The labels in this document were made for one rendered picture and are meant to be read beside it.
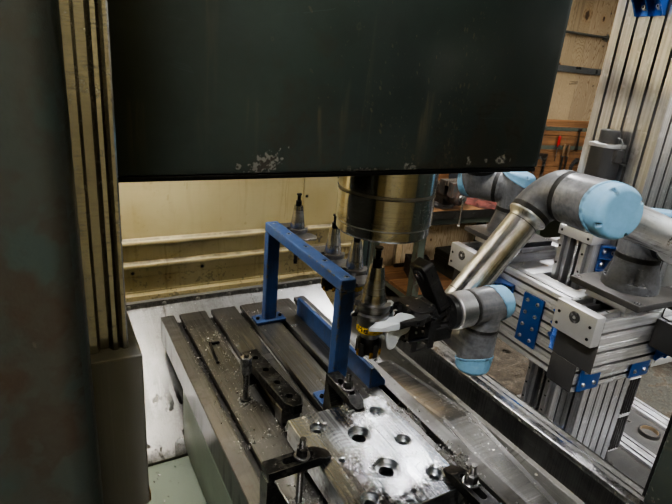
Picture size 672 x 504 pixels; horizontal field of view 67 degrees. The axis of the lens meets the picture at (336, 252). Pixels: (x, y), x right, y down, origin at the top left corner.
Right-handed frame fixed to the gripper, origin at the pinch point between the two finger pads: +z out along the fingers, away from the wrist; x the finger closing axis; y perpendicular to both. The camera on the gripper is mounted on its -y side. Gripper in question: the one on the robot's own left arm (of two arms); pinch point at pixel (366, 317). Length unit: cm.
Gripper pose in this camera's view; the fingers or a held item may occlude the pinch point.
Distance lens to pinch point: 91.7
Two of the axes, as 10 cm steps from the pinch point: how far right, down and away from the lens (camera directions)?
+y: -0.9, 9.4, 3.3
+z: -8.7, 0.9, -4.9
